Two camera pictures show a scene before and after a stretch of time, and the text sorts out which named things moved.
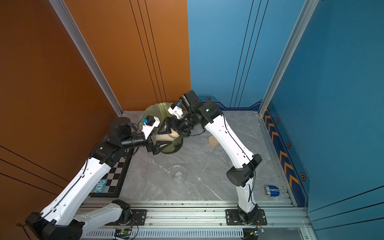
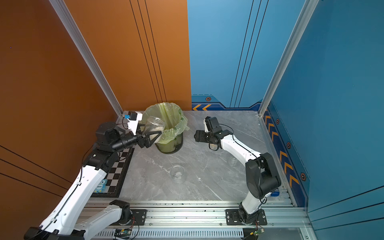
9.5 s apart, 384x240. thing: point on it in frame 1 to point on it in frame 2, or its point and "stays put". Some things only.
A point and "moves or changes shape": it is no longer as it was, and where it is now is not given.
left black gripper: x=150 y=147 to x=145 y=141
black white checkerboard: x=114 y=176 stays put
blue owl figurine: x=100 y=187 stays put
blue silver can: x=272 y=191 stays put
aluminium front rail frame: x=204 y=221 stays put
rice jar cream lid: x=172 y=135 moves or changes shape
